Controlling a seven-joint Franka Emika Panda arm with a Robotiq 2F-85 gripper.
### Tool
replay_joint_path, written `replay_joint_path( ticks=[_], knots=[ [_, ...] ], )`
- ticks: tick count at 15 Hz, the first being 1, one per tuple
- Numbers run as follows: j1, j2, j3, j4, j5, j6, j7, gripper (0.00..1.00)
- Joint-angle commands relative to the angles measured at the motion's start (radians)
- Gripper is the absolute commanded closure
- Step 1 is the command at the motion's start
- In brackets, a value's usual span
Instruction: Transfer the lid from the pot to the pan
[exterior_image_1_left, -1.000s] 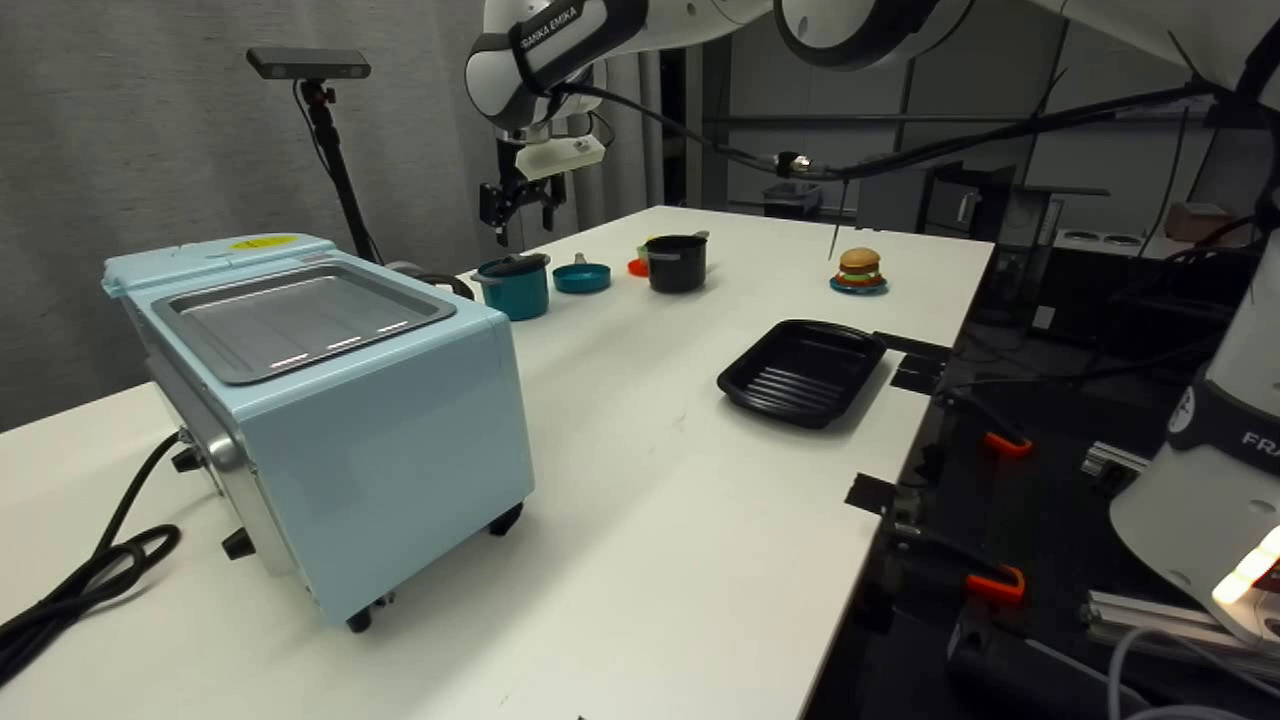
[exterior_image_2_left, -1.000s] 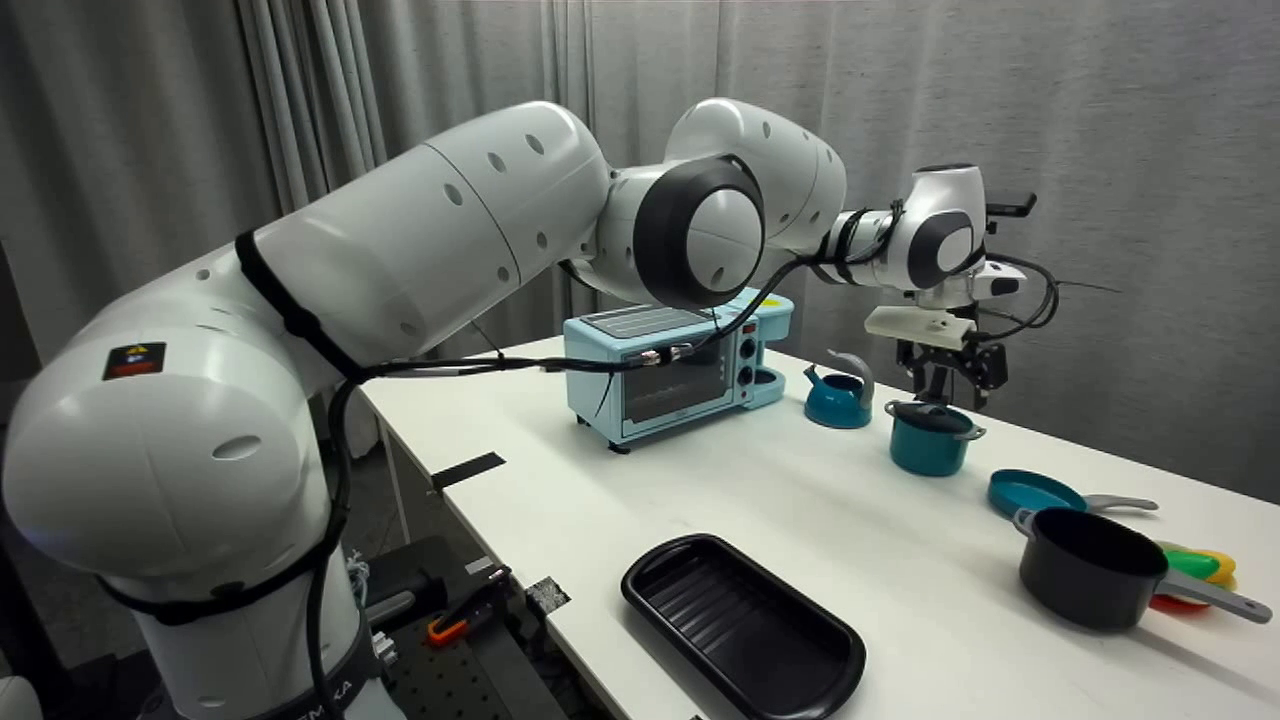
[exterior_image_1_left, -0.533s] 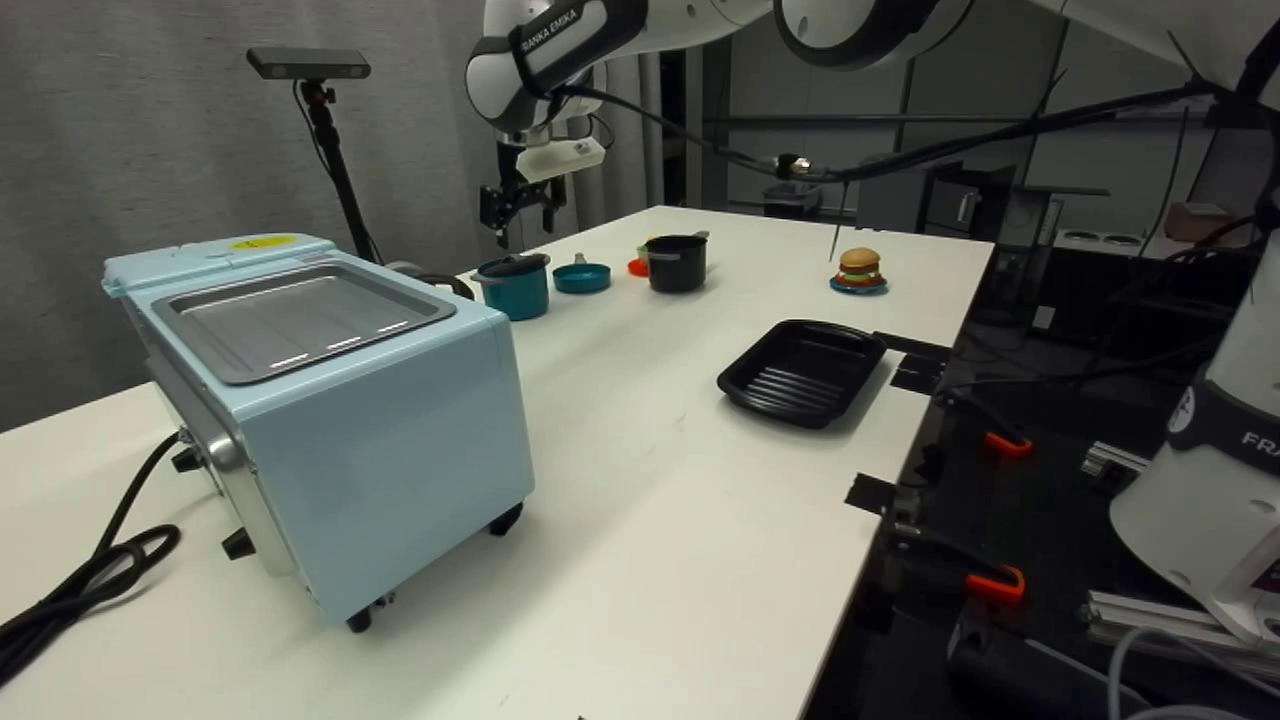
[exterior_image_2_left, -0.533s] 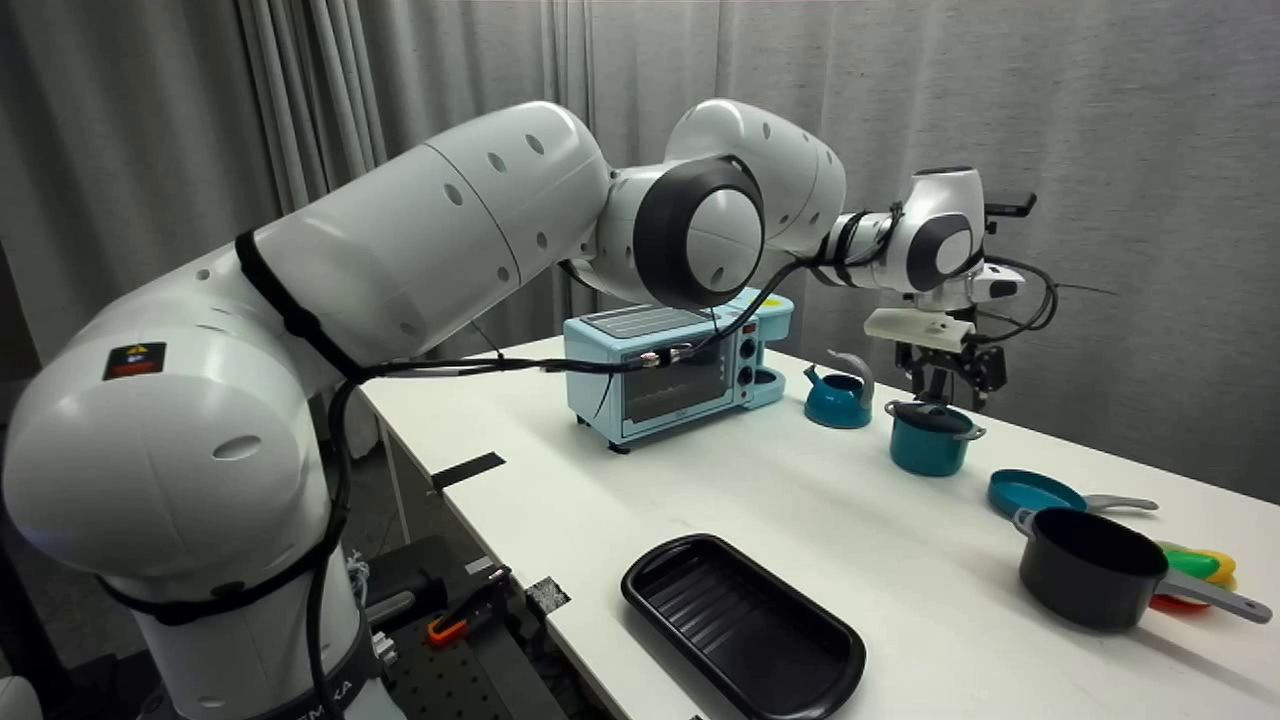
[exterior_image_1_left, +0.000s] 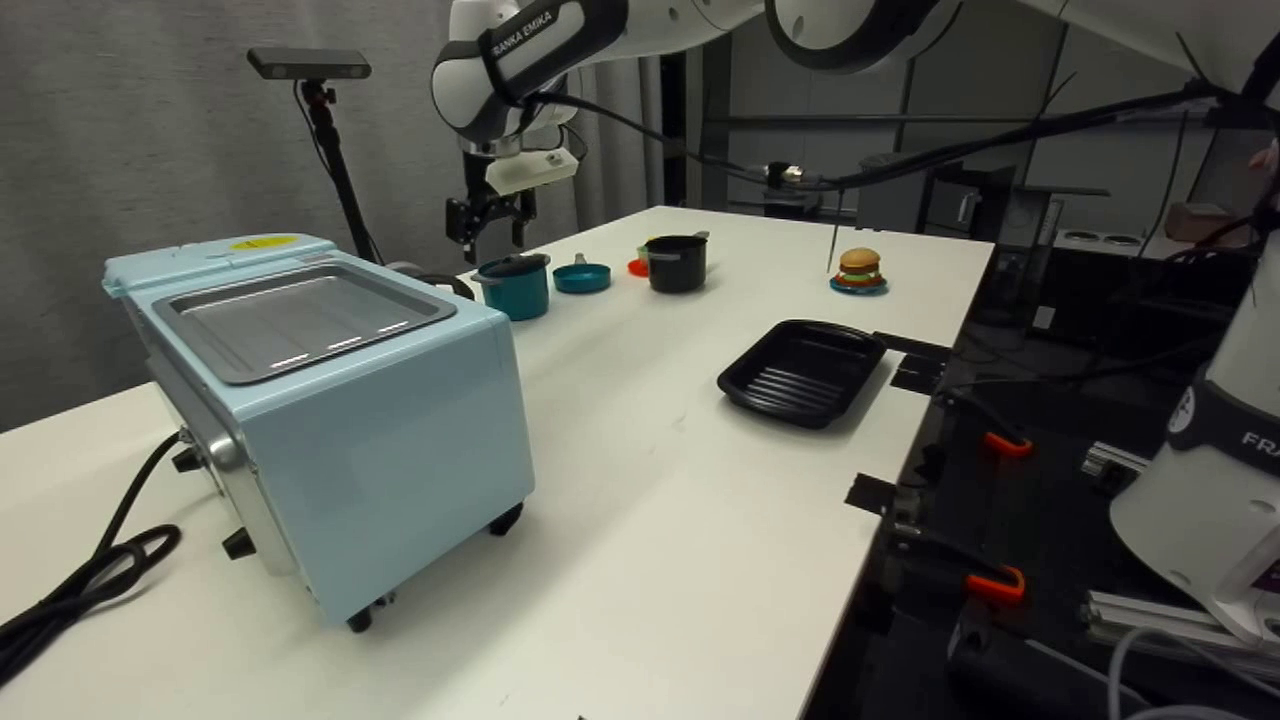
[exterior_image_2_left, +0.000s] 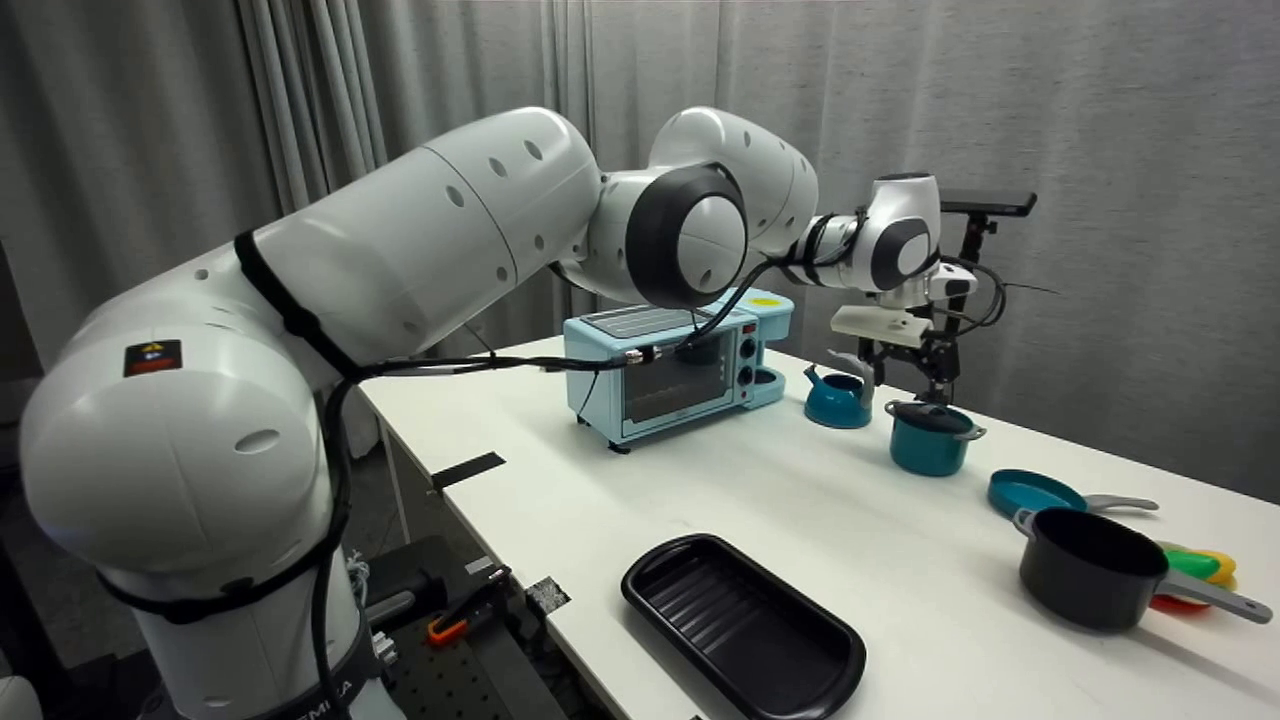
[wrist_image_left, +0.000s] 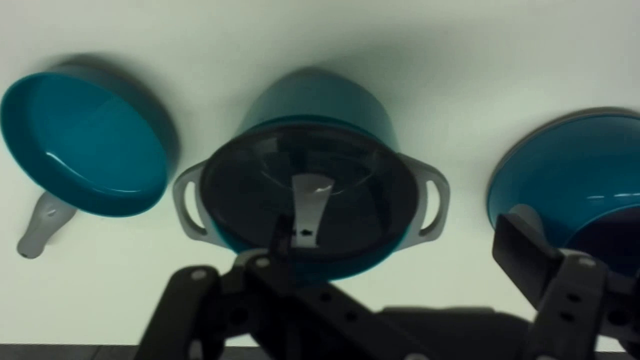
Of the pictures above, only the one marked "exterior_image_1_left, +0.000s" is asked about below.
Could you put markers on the silver aluminium rail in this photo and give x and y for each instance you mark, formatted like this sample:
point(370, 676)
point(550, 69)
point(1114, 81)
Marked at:
point(1161, 619)

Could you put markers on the black perforated mounting table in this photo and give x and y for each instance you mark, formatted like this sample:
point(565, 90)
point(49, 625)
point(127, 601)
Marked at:
point(1066, 545)

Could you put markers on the teal toy pot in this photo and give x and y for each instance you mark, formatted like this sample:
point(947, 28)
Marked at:
point(517, 299)

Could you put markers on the black ridged grill pan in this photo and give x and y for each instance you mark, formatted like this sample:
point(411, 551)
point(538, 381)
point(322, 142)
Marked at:
point(800, 373)

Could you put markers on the small blue plate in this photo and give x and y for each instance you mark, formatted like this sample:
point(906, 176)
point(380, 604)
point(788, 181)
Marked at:
point(861, 285)

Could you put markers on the black camera bar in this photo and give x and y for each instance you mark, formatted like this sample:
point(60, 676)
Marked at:
point(306, 62)

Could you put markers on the toy burger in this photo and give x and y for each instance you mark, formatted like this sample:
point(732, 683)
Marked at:
point(861, 266)

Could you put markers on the black toy pot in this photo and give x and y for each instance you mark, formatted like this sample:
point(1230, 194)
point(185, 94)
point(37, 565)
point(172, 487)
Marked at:
point(677, 266)

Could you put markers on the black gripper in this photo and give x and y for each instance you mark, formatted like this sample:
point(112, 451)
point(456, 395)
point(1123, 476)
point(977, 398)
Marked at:
point(477, 204)

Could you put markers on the long black tape strip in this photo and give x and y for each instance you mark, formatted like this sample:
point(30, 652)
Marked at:
point(915, 347)

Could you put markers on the black tripod stand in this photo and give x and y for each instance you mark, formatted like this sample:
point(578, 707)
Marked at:
point(341, 173)

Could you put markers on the light blue toaster oven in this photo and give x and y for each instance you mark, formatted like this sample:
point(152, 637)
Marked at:
point(387, 455)

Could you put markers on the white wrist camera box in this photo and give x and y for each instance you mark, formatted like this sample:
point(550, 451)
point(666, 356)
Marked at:
point(532, 171)

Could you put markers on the red cup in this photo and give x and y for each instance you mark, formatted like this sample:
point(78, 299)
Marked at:
point(636, 271)

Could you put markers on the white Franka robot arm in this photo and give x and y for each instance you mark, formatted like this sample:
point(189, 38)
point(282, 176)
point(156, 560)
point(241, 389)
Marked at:
point(532, 53)

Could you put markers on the gray background cabinet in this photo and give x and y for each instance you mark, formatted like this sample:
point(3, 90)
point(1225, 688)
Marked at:
point(964, 203)

